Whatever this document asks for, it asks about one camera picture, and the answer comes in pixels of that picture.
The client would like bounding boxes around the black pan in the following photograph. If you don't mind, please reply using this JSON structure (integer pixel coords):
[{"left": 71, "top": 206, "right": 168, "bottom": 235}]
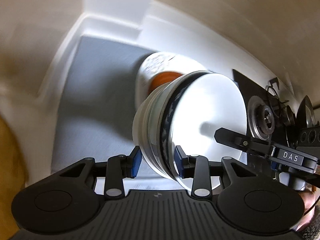
[{"left": 296, "top": 95, "right": 317, "bottom": 129}]

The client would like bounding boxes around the white ceramic bowl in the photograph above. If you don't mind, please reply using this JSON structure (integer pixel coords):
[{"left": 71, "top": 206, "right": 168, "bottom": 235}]
[{"left": 160, "top": 71, "right": 247, "bottom": 191}]

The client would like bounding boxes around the black gas stove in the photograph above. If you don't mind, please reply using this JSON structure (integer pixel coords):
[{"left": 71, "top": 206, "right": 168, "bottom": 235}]
[{"left": 233, "top": 69, "right": 319, "bottom": 158}]

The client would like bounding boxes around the patterned rim bowl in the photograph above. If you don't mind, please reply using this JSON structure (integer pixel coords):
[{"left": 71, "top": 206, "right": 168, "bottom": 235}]
[{"left": 132, "top": 70, "right": 211, "bottom": 180}]

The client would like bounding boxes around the round wooden board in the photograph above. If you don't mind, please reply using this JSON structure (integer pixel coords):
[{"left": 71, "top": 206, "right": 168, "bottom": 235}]
[{"left": 1, "top": 119, "right": 28, "bottom": 239}]

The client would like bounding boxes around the orange plate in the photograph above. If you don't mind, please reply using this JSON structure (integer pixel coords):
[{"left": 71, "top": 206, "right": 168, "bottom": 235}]
[{"left": 148, "top": 72, "right": 183, "bottom": 95}]

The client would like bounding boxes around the large white embossed plate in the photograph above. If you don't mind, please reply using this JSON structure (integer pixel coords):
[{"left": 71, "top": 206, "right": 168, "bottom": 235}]
[{"left": 135, "top": 51, "right": 208, "bottom": 110}]

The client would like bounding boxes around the person's hand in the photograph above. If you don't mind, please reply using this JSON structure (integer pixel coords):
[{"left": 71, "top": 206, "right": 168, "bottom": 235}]
[{"left": 297, "top": 191, "right": 319, "bottom": 233}]

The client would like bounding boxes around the grey mat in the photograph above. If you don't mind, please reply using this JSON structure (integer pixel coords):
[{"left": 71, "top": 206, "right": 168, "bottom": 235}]
[{"left": 52, "top": 37, "right": 152, "bottom": 172}]

